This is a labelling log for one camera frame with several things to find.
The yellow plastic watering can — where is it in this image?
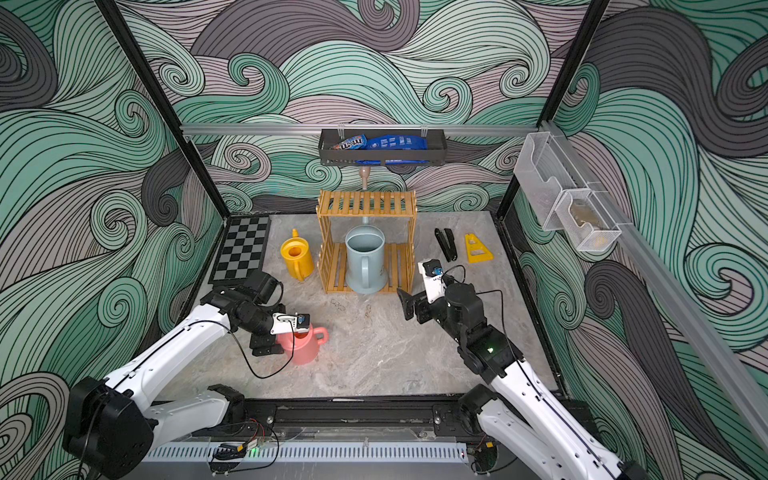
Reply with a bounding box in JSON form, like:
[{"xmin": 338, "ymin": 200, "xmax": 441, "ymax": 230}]
[{"xmin": 280, "ymin": 229, "xmax": 314, "ymax": 282}]

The pink plastic watering can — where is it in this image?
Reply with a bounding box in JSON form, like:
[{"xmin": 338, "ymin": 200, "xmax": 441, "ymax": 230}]
[{"xmin": 277, "ymin": 327, "xmax": 330, "ymax": 365}]

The wooden slatted shelf rack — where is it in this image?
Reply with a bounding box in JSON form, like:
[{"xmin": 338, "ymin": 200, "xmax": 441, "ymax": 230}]
[{"xmin": 316, "ymin": 190, "xmax": 418, "ymax": 293}]

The light blue long-spout watering can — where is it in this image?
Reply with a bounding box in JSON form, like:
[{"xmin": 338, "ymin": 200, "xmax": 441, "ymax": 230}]
[{"xmin": 344, "ymin": 166, "xmax": 388, "ymax": 296}]

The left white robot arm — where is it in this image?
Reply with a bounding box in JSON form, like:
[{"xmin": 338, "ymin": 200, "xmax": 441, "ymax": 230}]
[{"xmin": 63, "ymin": 271, "xmax": 284, "ymax": 479}]

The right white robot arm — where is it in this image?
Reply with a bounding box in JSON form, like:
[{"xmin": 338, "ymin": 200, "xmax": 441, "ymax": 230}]
[{"xmin": 397, "ymin": 282, "xmax": 648, "ymax": 479}]

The black grey chessboard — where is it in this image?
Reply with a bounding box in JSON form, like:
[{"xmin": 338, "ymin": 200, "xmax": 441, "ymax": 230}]
[{"xmin": 209, "ymin": 215, "xmax": 271, "ymax": 285}]

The yellow triangular stand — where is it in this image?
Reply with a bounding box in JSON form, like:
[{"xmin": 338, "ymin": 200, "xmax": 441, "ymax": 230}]
[{"xmin": 464, "ymin": 233, "xmax": 494, "ymax": 264}]

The black stapler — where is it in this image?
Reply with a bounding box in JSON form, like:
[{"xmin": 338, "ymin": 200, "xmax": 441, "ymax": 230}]
[{"xmin": 434, "ymin": 228, "xmax": 458, "ymax": 262}]

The blue snack bag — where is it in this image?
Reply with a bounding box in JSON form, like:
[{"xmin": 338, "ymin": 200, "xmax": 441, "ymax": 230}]
[{"xmin": 365, "ymin": 135, "xmax": 428, "ymax": 151}]

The small candy packet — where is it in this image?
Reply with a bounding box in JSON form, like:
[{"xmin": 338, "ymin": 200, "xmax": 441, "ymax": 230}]
[{"xmin": 330, "ymin": 135, "xmax": 368, "ymax": 151}]

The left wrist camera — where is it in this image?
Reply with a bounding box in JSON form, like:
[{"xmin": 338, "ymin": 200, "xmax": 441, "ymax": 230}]
[{"xmin": 270, "ymin": 312, "xmax": 311, "ymax": 335}]

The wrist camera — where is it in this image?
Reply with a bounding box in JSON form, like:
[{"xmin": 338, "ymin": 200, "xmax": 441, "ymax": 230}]
[
  {"xmin": 418, "ymin": 259, "xmax": 445, "ymax": 303},
  {"xmin": 270, "ymin": 312, "xmax": 311, "ymax": 335}
]

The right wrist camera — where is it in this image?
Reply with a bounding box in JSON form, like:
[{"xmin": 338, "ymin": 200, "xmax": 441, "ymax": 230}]
[{"xmin": 418, "ymin": 259, "xmax": 445, "ymax": 303}]

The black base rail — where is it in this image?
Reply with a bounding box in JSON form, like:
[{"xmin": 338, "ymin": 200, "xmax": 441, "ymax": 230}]
[{"xmin": 143, "ymin": 395, "xmax": 481, "ymax": 439}]

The white slotted cable duct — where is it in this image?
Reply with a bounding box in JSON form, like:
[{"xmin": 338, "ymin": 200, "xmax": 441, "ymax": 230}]
[{"xmin": 144, "ymin": 441, "xmax": 468, "ymax": 466}]

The clear plastic wall bin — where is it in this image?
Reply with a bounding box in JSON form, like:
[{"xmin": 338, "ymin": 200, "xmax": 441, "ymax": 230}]
[{"xmin": 514, "ymin": 132, "xmax": 620, "ymax": 254}]

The black wall basket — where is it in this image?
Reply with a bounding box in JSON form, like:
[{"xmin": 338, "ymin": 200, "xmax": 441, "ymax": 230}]
[{"xmin": 318, "ymin": 128, "xmax": 447, "ymax": 167}]

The aluminium wall rail back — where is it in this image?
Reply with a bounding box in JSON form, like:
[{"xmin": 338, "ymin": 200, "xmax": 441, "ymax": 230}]
[{"xmin": 181, "ymin": 123, "xmax": 541, "ymax": 139}]

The aluminium wall rail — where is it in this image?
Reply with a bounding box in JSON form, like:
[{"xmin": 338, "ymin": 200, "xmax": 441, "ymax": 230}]
[
  {"xmin": 539, "ymin": 121, "xmax": 767, "ymax": 448},
  {"xmin": 181, "ymin": 123, "xmax": 541, "ymax": 139}
]

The aluminium wall rail right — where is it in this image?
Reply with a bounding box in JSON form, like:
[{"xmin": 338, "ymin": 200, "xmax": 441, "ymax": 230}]
[{"xmin": 539, "ymin": 121, "xmax": 767, "ymax": 448}]

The black corner frame post left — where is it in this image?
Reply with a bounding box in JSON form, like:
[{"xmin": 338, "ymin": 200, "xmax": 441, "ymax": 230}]
[{"xmin": 95, "ymin": 0, "xmax": 231, "ymax": 218}]

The black corner frame post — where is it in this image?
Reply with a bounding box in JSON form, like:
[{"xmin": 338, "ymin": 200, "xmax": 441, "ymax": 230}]
[
  {"xmin": 95, "ymin": 0, "xmax": 231, "ymax": 218},
  {"xmin": 494, "ymin": 0, "xmax": 612, "ymax": 220}
]

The black corner frame post right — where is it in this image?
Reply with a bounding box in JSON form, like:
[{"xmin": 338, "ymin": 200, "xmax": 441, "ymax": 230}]
[{"xmin": 494, "ymin": 0, "xmax": 612, "ymax": 220}]

